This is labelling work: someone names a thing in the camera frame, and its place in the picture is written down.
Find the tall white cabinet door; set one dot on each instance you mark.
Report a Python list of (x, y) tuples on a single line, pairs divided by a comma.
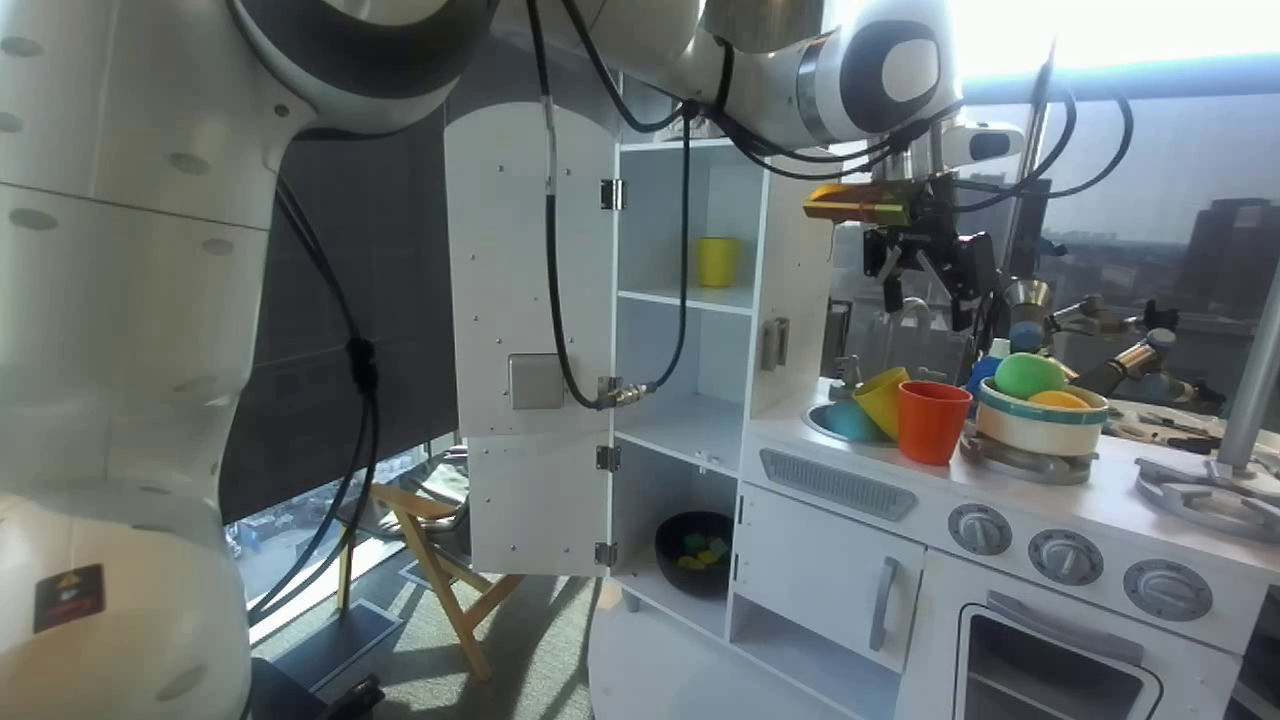
[(506, 265)]

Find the white pot with green stripe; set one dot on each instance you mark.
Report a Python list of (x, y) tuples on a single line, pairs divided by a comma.
[(1040, 428)]

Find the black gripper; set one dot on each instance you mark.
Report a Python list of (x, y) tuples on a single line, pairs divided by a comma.
[(924, 225)]

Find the large yellow plastic cup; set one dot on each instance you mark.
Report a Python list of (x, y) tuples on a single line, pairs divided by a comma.
[(883, 401)]

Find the teal plastic cup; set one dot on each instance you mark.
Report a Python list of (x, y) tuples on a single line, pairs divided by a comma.
[(842, 426)]

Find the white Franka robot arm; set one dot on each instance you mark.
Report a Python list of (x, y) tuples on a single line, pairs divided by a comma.
[(105, 265)]

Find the black bowl with toys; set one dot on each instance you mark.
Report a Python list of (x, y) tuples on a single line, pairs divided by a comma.
[(692, 555)]

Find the small yellow cup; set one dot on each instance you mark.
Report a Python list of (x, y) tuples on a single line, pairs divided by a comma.
[(719, 265)]

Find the short white cabinet door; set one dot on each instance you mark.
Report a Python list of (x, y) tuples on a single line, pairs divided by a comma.
[(533, 505)]

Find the wooden folding stool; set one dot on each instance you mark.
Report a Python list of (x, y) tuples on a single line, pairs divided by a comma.
[(425, 532)]

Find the grey floor box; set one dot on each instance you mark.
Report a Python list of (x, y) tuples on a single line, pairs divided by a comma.
[(326, 652)]

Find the brown bottle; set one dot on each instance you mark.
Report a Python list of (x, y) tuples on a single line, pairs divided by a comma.
[(1145, 355)]

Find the orange plastic cup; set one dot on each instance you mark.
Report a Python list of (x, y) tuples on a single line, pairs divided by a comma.
[(934, 426)]

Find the white toy kitchen cabinet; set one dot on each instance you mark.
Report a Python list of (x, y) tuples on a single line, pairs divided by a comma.
[(824, 532)]

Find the green plastic bowl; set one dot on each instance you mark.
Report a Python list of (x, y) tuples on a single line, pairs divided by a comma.
[(1031, 372)]

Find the grey metal pole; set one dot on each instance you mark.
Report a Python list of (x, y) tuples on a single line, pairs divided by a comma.
[(1249, 387)]

